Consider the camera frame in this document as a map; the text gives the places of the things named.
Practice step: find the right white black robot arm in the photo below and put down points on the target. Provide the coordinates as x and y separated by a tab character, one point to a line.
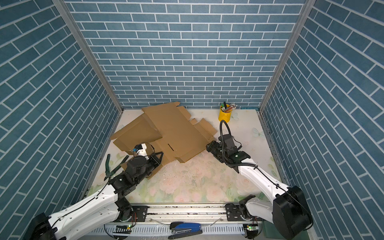
286	207

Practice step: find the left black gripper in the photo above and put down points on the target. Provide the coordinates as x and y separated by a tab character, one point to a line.
155	160

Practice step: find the aluminium front rail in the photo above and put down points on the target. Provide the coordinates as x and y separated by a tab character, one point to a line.
211	216

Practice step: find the green box at front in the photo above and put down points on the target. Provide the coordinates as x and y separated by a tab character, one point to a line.
270	232

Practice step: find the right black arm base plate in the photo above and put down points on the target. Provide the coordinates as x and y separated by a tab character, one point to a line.
236	213

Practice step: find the left flat cardboard sheet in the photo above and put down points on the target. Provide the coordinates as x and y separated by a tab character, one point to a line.
135	135

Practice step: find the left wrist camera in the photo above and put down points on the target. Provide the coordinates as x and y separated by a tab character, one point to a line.
140	150

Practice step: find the yellow pen cup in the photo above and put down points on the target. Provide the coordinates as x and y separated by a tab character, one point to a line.
224	116

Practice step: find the blue black stapler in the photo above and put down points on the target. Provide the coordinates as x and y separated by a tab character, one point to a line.
182	230

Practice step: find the cardboard box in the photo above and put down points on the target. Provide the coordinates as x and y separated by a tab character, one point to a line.
172	131

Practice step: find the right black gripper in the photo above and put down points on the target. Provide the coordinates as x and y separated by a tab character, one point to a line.
212	147

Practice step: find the pens in cup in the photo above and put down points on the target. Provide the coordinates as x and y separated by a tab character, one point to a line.
227	108

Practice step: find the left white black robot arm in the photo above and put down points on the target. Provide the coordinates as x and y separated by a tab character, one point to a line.
104	206

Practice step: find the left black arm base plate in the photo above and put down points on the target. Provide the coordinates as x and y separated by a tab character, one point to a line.
133	215

